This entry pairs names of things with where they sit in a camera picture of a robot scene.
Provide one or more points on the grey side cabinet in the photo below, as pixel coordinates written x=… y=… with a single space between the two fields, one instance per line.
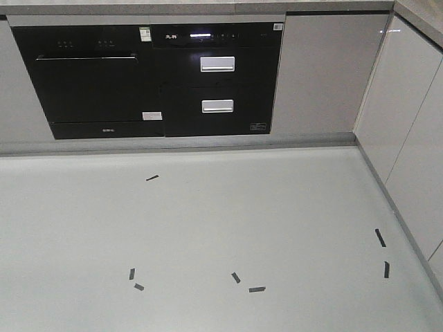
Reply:
x=400 y=130

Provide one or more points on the black built-in dishwasher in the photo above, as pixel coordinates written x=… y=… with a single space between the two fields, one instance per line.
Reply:
x=93 y=81

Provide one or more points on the grey cabinet door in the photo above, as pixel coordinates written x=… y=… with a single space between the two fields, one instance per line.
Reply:
x=325 y=65

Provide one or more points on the black disinfection cabinet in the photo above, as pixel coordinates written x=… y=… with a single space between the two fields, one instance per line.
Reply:
x=217 y=79

